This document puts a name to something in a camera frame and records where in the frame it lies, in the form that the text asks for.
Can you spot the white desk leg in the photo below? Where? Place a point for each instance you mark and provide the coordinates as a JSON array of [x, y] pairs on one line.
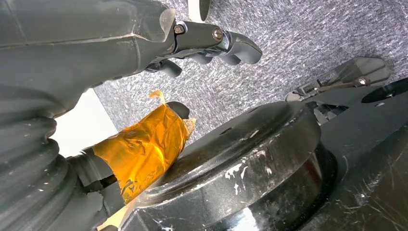
[[192, 9]]

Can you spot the black robot body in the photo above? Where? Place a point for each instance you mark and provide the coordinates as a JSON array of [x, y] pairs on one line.
[[248, 159]]

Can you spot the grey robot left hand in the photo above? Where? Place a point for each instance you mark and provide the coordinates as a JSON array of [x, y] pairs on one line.
[[79, 47]]

